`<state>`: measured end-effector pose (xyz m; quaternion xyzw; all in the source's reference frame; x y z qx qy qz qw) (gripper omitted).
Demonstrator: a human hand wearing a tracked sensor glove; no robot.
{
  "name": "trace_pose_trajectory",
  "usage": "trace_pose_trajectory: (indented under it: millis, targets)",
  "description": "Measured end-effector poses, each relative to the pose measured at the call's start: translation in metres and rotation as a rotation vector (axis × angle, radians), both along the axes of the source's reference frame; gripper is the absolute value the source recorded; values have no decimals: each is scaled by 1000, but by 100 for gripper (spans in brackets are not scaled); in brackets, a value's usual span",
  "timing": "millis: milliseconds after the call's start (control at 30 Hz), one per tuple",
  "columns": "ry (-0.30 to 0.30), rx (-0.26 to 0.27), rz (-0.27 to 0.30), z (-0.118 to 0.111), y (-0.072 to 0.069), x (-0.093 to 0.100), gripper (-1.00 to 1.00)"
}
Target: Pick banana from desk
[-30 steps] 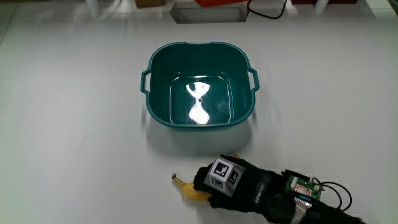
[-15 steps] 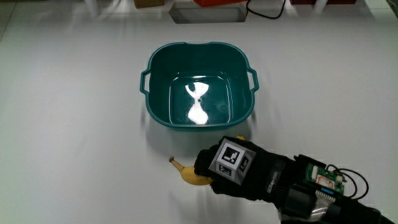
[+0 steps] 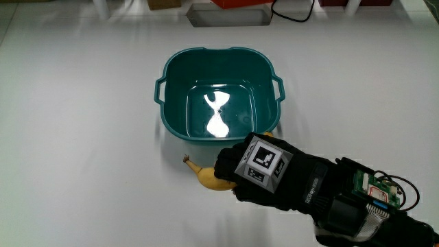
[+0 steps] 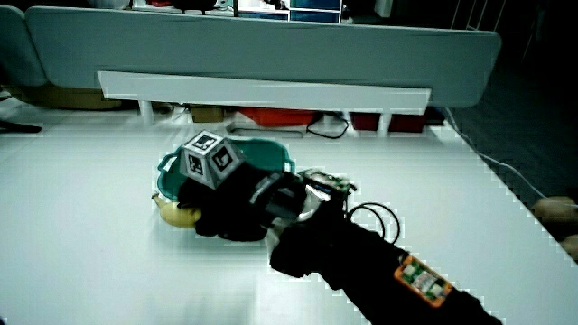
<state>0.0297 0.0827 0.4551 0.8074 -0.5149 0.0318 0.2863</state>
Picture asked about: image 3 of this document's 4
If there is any person's right hand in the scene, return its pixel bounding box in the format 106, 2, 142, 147
213, 132, 339, 216

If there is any yellow banana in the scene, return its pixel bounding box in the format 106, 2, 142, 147
183, 131, 274, 191

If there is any person's right forearm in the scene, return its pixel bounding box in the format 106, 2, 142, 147
312, 156, 439, 247

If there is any white desk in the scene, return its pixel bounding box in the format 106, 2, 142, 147
0, 0, 439, 247

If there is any teal plastic basin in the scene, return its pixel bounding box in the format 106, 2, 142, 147
154, 46, 286, 146

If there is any dark red box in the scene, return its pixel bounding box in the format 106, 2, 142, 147
318, 0, 394, 8

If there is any brown cardboard box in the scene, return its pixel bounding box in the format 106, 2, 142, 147
147, 0, 182, 11

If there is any black cable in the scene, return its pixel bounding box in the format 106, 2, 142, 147
270, 0, 316, 23

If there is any white post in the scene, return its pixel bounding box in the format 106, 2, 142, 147
344, 0, 362, 16

